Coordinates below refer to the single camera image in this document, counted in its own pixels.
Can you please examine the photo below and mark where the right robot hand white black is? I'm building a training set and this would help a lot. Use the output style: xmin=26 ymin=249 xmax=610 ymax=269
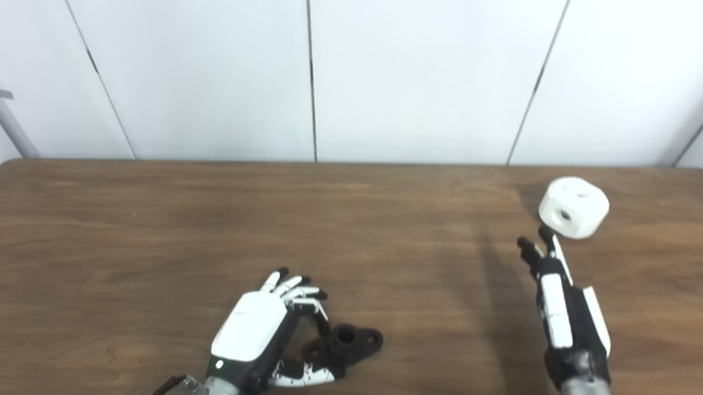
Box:
xmin=510 ymin=224 xmax=619 ymax=393

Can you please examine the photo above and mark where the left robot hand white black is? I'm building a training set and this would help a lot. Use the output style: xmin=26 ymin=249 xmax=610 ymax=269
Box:
xmin=206 ymin=265 xmax=342 ymax=395

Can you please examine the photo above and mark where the black flanged holder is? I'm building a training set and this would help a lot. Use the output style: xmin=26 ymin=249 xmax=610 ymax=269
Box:
xmin=300 ymin=322 xmax=385 ymax=381

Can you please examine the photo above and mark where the round white piece with holes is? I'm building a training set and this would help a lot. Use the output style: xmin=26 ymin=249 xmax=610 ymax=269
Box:
xmin=537 ymin=176 xmax=611 ymax=241

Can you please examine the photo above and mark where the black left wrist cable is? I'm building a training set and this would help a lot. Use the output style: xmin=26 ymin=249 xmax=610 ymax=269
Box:
xmin=147 ymin=372 xmax=199 ymax=395

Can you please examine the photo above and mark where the grey wall corner post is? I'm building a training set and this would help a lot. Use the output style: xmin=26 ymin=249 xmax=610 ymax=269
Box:
xmin=0 ymin=59 xmax=45 ymax=159

